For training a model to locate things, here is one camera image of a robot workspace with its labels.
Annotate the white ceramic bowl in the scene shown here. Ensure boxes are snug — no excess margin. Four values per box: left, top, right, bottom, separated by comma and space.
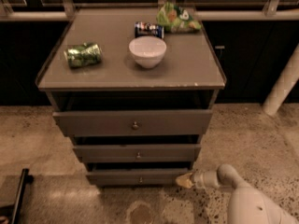
129, 36, 167, 69

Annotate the black object on floor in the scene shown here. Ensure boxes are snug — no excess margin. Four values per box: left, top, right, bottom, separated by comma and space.
0, 168, 35, 224

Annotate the blue soda can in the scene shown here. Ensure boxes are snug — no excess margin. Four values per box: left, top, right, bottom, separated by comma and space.
135, 21, 164, 39

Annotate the crushed green soda can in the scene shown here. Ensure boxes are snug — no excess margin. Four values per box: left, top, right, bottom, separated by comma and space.
64, 43, 102, 68

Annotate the grey drawer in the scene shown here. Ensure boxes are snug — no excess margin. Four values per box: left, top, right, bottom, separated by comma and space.
53, 109, 212, 137
74, 144, 200, 163
87, 168, 189, 186

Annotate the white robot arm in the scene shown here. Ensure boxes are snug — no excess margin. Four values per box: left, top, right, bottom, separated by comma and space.
177, 109, 299, 224

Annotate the grey drawer cabinet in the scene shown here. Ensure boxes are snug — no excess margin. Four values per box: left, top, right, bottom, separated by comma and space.
37, 10, 226, 173

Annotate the green chip bag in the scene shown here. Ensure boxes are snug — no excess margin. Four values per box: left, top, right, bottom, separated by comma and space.
156, 2, 201, 33

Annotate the grey middle drawer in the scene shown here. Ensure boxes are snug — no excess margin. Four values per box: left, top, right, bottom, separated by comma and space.
74, 144, 200, 163

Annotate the grey bottom drawer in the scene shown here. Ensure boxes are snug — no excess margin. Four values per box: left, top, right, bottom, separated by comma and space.
87, 168, 189, 186

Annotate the grey top drawer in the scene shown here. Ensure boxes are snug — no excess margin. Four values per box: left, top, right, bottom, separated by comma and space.
53, 109, 212, 137

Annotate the metal window railing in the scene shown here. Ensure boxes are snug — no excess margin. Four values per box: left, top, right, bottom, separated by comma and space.
0, 0, 299, 21

